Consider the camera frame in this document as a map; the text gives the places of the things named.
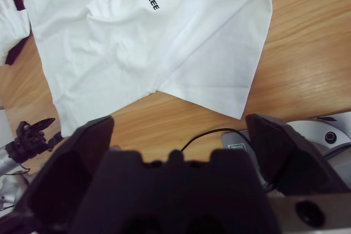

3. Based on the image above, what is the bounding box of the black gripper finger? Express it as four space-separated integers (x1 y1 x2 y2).
245 113 351 197

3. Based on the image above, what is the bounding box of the white t-shirt with black print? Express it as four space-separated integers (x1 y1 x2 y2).
24 0 272 138

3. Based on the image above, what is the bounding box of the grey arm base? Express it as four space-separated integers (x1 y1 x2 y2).
221 116 351 191

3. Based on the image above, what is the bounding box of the folded white t-shirt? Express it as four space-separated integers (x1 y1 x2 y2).
0 0 30 65

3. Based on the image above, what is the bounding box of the arm base with cable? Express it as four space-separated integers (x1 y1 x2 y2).
179 128 250 152

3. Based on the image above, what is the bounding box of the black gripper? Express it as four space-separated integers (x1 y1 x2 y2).
8 115 115 234

